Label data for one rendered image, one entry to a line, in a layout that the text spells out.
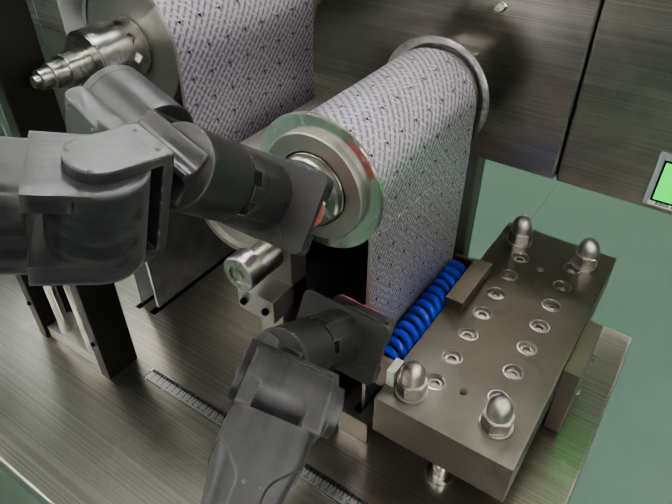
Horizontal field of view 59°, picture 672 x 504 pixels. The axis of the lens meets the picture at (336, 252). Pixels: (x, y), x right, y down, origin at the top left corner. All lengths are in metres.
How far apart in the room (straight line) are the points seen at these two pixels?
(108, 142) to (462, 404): 0.47
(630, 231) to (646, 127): 2.13
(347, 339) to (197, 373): 0.36
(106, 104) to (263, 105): 0.38
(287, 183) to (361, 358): 0.22
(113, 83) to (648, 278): 2.43
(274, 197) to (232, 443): 0.17
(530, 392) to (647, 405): 1.49
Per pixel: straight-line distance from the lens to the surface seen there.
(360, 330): 0.60
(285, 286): 0.64
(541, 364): 0.74
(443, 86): 0.69
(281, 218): 0.46
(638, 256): 2.78
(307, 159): 0.56
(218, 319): 0.95
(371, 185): 0.55
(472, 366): 0.72
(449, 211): 0.78
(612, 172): 0.83
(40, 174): 0.35
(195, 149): 0.38
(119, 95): 0.43
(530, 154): 0.85
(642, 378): 2.26
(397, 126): 0.60
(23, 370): 0.98
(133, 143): 0.36
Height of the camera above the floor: 1.56
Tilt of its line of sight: 39 degrees down
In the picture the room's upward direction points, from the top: straight up
